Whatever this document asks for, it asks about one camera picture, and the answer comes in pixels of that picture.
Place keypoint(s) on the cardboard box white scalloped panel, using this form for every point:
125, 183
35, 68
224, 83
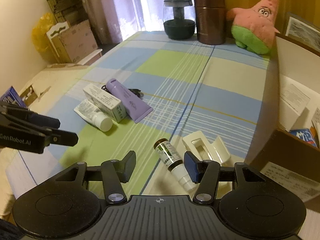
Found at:
75, 44

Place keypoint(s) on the checkered blue green tablecloth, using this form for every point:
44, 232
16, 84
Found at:
190, 86

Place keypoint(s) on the pink sheer curtain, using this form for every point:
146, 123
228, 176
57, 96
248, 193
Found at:
115, 20

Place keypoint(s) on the dark green glass humidifier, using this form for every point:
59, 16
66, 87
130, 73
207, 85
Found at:
179, 19

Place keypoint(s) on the brown spray bottle white cap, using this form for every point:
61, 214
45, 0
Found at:
174, 163

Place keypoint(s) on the blue box at left edge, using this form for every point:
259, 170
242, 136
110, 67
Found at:
12, 97

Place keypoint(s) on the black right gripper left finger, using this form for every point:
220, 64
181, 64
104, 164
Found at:
114, 173

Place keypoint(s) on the brown cardboard storage box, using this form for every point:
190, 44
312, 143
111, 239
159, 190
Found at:
274, 151

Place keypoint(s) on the framed grey picture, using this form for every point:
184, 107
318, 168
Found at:
302, 31

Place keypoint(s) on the purple cosmetic tube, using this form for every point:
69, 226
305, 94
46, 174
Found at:
135, 107

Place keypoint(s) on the white paper in box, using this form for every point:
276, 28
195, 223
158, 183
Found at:
292, 104

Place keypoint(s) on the white ceramic holder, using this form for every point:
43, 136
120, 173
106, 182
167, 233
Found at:
199, 145

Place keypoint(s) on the pink starfish plush toy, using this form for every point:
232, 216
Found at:
253, 28

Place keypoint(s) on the yellow plastic bag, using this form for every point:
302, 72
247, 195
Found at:
40, 39

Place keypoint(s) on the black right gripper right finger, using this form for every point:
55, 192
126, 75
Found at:
205, 173

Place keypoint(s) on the brown cylindrical thermos container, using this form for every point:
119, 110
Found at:
210, 21

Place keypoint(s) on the blue dental floss pick box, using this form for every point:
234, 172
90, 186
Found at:
308, 135

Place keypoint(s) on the dark wooden rack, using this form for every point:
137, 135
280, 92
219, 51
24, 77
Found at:
70, 11

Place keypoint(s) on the white rectangular carton box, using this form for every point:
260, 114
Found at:
108, 103

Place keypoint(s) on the white tube with cap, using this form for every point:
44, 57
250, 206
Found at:
93, 115

